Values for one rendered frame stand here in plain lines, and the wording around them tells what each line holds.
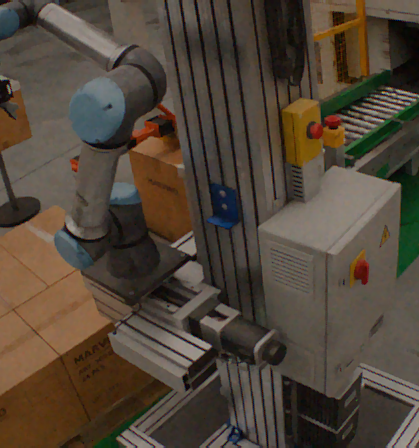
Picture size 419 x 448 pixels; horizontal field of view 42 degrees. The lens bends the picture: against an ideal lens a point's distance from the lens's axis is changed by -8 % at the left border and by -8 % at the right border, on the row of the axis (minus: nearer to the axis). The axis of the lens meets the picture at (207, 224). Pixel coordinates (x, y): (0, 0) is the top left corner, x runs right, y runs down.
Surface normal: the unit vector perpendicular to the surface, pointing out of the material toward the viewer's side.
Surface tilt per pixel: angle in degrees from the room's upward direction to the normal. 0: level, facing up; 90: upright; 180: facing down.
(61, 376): 90
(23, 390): 90
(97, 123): 83
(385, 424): 0
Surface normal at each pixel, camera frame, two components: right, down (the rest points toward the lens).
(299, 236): -0.14, -0.83
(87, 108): -0.51, 0.43
